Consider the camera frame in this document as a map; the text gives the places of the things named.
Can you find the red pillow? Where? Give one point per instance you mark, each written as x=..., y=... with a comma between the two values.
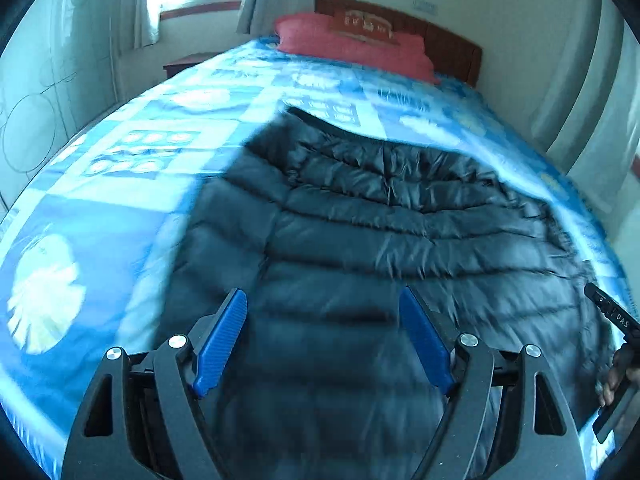
x=309, y=34

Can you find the glass wardrobe door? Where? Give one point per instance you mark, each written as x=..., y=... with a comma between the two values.
x=57, y=76

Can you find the grey right side curtain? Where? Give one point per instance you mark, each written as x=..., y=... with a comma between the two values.
x=588, y=121

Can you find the small embroidered brown cushion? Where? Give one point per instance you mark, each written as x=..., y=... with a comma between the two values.
x=363, y=26

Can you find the wooden nightstand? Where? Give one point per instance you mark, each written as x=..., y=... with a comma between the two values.
x=174, y=67

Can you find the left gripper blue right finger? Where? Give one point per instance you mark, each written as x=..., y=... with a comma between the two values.
x=535, y=436

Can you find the dark wooden headboard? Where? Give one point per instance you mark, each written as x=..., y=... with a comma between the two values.
x=451, y=54

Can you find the person's right hand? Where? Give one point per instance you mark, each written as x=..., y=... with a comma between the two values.
x=621, y=368

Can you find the black puffer jacket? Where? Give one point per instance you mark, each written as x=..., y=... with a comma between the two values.
x=322, y=229

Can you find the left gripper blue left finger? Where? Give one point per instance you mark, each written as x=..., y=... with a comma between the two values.
x=140, y=417

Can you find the blue patterned bed blanket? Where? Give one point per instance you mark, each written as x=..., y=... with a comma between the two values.
x=88, y=249

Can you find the white window curtain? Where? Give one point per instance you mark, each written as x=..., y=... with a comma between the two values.
x=146, y=27

